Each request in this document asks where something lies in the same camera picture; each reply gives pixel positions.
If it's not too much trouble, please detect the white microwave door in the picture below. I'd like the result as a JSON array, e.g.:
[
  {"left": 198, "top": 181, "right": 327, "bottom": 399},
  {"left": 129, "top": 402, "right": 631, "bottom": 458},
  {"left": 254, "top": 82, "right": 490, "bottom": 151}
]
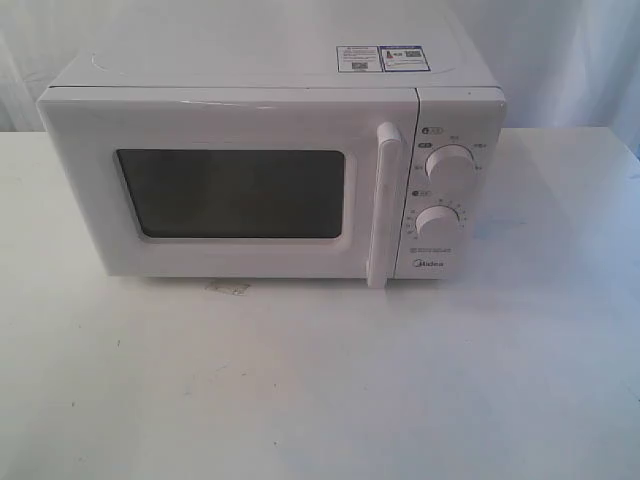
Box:
[{"left": 38, "top": 87, "right": 419, "bottom": 288}]

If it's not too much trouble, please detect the white microwave oven body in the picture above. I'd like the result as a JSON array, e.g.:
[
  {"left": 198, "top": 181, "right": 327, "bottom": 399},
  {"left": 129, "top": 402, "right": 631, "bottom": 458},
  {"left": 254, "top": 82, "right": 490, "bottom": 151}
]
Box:
[{"left": 43, "top": 32, "right": 506, "bottom": 279}]

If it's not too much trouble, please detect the clear tape patch on table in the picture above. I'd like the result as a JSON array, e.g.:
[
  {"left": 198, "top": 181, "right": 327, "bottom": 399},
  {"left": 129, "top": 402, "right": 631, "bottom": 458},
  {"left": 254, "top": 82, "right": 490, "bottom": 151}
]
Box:
[{"left": 205, "top": 279, "right": 251, "bottom": 296}]

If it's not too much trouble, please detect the lower white control knob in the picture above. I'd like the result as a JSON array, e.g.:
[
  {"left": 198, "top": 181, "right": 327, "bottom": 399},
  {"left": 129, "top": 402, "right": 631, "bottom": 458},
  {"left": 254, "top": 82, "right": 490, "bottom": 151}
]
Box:
[{"left": 415, "top": 205, "right": 460, "bottom": 240}]

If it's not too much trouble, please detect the white control knob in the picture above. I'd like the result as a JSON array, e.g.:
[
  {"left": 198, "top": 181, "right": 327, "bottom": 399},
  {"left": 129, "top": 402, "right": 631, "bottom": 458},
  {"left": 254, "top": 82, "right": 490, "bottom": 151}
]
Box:
[
  {"left": 415, "top": 205, "right": 460, "bottom": 240},
  {"left": 425, "top": 144, "right": 475, "bottom": 182}
]

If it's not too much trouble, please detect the upper white control knob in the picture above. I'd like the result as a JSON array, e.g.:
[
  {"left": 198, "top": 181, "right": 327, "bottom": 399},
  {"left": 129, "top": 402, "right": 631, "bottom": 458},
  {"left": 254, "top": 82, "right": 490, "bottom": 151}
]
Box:
[{"left": 425, "top": 144, "right": 475, "bottom": 182}]

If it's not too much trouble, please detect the blue white warning sticker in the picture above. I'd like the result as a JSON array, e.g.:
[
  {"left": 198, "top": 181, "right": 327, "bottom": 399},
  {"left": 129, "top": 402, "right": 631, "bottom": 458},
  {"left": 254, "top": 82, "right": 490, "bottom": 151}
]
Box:
[{"left": 336, "top": 45, "right": 431, "bottom": 73}]

